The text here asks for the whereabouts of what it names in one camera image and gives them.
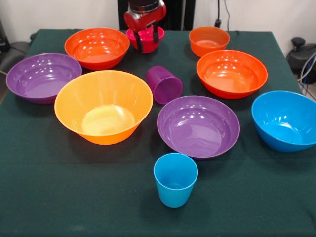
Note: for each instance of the blue cup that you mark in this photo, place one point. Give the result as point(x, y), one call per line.
point(174, 190)

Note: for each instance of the blue bowl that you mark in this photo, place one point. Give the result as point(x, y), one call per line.
point(284, 123)

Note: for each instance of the pink bowl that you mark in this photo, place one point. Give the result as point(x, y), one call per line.
point(148, 40)

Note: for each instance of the dark green table cloth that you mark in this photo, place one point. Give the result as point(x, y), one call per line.
point(98, 197)

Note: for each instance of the purple bowl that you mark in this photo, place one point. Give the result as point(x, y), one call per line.
point(197, 128)
point(42, 81)

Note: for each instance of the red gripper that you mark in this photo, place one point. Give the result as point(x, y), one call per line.
point(140, 21)

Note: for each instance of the large orange bowl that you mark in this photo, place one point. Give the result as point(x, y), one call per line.
point(106, 118)

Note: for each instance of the purple cup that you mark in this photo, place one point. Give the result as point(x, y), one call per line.
point(164, 86)

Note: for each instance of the red bowl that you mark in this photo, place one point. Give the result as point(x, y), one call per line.
point(232, 76)
point(97, 49)

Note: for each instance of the small orange bowl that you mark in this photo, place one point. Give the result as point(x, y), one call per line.
point(208, 39)

